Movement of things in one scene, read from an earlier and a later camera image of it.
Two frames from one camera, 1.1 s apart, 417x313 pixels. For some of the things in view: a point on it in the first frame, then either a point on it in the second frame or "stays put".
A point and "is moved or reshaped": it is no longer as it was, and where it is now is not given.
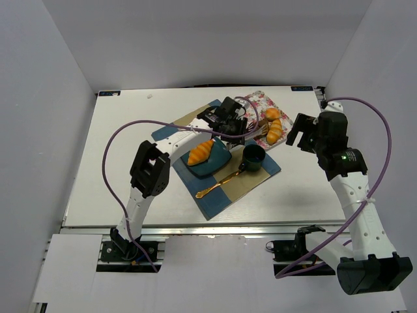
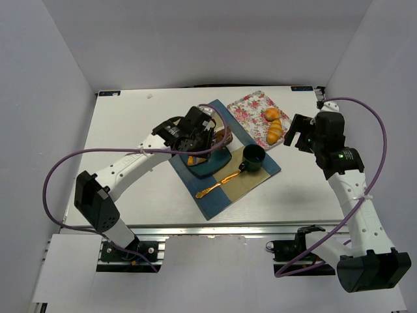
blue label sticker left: [109, 93] stays put
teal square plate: [219, 156] stays put
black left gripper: [237, 131] → [202, 141]
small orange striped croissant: [273, 134] stays put
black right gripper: [301, 131] stays put
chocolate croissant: [262, 130] is moved or reshaped
